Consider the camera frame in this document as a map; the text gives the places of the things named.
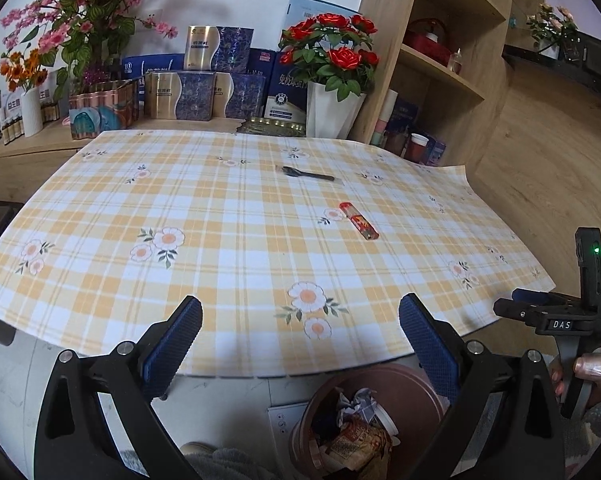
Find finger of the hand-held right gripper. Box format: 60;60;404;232
494;298;544;323
511;287;556;306

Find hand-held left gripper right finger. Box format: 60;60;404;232
399;294;567;480

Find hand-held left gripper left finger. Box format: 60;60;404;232
33;296;204;480

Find brown plastic bin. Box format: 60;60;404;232
290;365;446;480

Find white paper bowl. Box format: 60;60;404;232
373;407;400;438

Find white grey packet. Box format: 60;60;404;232
337;387;381;423

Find orange printed snack bag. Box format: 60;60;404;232
325;417;394;468

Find person's right hand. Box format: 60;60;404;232
549;342;601;396

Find yellow plaid floral tablecloth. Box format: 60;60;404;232
0;127;554;378

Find person's left leg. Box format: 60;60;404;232
180;441;261;480

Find white floor socket plate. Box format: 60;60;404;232
268;402;309;453

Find red stick sachet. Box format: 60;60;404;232
339;201;380;242

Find purple box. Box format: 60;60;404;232
425;139;447;167

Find red paper cup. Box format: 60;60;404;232
405;132;429;162

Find dark counter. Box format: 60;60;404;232
503;35;601;96

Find black plastic wrapped spoon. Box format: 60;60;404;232
275;165;336;182

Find dark blue upright box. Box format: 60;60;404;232
388;100;421;153

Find stack of pastel paper cups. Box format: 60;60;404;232
371;89;399;148

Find decorative printed tin box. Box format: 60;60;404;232
68;79;140;141

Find wooden sideboard cabinet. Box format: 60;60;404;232
0;115;246;163

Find gold foil blister tray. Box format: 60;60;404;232
236;116;307;137

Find gold and blue gift box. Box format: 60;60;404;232
213;72;266;118
144;71;217;122
185;25;255;73

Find white faceted flower pot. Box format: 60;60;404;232
305;81;367;139

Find potted pink flowers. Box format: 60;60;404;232
525;4;579;58

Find blue and white box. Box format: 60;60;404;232
263;50;311;123

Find white ribbed vase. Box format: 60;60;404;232
20;87;44;138

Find purple artificial flowers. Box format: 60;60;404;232
83;65;114;88

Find wide blue carton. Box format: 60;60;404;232
121;54;187;111

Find dark blue box red label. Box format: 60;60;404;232
248;47;281;78

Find wooden shelf unit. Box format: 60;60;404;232
348;0;519;181

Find orange artificial flowers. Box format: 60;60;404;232
0;50;48;93

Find red artificial rose bouquet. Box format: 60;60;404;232
279;12;380;102

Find pink artificial blossom bouquet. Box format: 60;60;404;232
0;0;181;83

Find pale blue white box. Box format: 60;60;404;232
284;0;359;26

